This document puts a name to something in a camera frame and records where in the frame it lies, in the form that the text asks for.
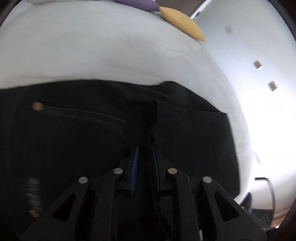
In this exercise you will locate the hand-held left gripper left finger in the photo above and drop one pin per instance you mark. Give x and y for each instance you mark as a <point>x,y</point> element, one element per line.
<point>134,166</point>

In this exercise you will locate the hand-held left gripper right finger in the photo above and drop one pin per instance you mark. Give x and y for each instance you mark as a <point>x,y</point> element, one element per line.
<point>155,166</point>

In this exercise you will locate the black pants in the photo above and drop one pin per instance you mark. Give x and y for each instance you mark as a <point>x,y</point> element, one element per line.
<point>69,143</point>

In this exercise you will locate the black metal chair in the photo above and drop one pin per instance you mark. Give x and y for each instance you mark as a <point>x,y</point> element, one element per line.
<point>271,190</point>

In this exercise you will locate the bed with white sheet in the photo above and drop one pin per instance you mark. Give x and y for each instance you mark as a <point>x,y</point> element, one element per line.
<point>104,51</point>

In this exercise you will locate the yellow pillow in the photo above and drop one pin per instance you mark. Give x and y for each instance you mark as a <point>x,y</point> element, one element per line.
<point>182,22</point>

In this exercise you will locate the purple pillow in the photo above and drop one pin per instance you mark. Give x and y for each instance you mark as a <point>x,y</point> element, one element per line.
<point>138,3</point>

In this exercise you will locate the brown wooden door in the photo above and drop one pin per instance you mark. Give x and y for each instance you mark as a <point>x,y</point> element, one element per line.
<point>196,7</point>

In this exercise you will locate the bronze wall socket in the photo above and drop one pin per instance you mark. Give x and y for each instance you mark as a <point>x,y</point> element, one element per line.
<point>272,86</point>
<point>257,64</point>

